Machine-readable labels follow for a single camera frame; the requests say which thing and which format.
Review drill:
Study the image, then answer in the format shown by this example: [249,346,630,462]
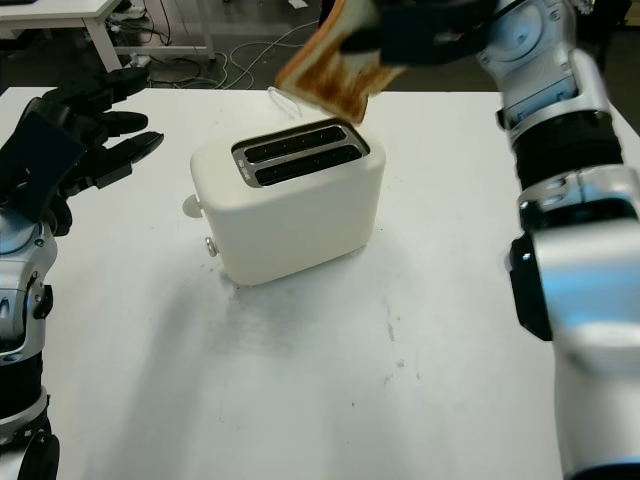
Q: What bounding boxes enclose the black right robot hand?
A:
[339,0,507,69]

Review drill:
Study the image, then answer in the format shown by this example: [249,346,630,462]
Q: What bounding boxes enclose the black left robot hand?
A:
[0,67,165,222]

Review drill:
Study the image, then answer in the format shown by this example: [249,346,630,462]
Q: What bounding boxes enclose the browned toast slice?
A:
[274,0,409,126]

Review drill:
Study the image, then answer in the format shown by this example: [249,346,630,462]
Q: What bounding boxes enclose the cream white toaster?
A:
[182,117,388,288]

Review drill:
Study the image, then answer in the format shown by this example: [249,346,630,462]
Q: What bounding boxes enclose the white desk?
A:
[0,0,216,71]

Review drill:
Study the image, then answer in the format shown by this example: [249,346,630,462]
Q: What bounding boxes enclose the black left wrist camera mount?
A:
[42,192,74,237]

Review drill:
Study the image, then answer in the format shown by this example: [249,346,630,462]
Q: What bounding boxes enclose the white toaster power cord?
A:
[267,86,305,120]

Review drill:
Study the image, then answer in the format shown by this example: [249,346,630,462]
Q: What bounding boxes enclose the white floor cables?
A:
[217,17,321,91]

